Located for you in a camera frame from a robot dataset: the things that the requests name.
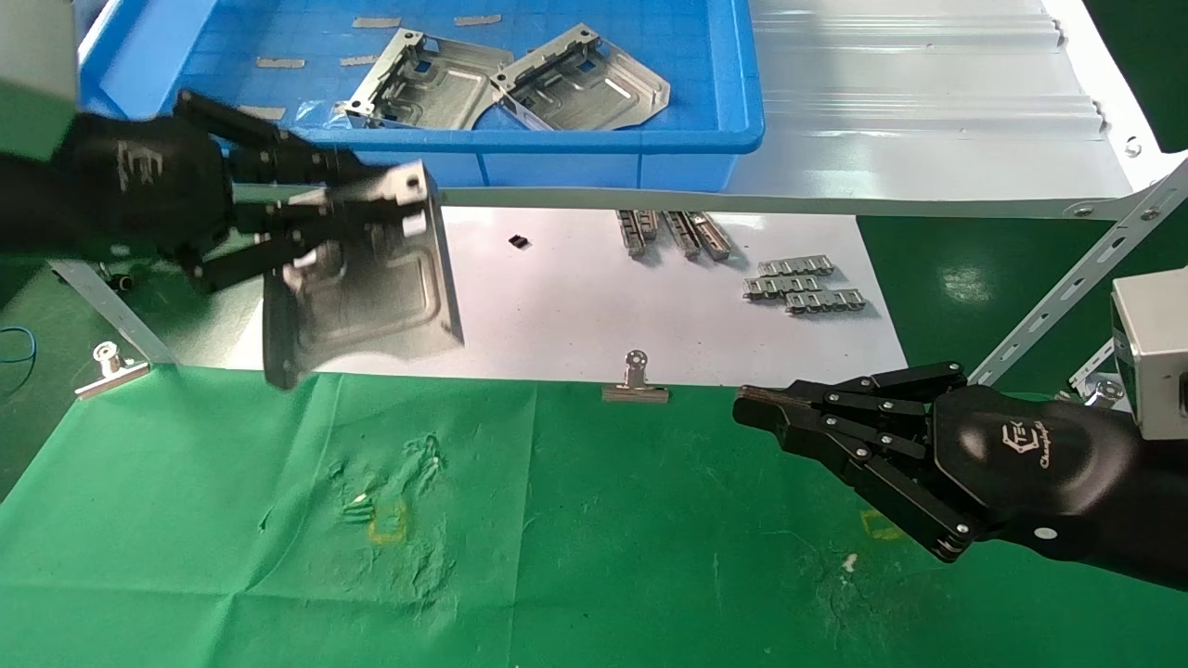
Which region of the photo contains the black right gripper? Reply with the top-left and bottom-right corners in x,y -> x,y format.
732,361 -> 1148,564

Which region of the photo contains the white metal shelf board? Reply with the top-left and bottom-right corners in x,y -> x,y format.
74,0 -> 1188,221

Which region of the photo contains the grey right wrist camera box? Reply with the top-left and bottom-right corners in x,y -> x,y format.
1110,269 -> 1188,442

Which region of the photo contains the perforated white shelf brace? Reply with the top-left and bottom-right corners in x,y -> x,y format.
48,260 -> 177,365
965,162 -> 1188,386

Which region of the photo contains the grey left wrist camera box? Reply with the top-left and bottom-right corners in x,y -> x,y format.
0,0 -> 80,163

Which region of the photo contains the green table cloth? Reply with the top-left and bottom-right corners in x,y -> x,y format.
0,362 -> 1188,668

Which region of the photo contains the blue plastic bin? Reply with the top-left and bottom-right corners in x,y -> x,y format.
77,0 -> 767,191

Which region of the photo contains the white paper sheet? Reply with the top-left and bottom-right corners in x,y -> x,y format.
226,206 -> 908,388

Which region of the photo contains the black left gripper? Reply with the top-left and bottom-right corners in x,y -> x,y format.
55,89 -> 416,294

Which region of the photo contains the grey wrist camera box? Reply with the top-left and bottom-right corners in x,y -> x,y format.
1110,269 -> 1188,442
0,0 -> 80,163

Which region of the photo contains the silver sheet metal bracket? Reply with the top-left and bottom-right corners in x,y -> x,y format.
262,160 -> 465,391
490,22 -> 673,132
345,28 -> 515,131

